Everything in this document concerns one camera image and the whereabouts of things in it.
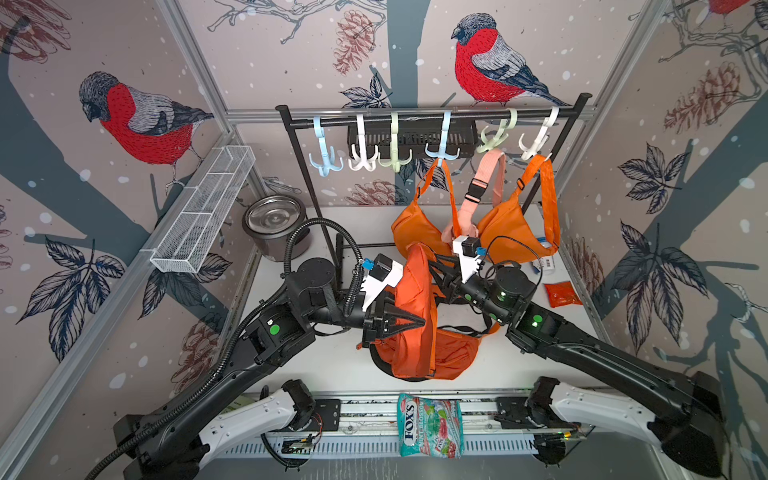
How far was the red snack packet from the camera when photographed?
94 cm

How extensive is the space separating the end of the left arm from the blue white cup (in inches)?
25.1

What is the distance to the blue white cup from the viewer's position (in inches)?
37.4

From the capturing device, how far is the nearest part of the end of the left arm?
0.46 meters

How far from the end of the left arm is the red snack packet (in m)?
0.65

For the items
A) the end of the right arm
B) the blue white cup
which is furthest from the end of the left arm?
the blue white cup

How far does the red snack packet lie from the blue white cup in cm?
6

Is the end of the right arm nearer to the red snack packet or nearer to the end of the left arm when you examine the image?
the end of the left arm
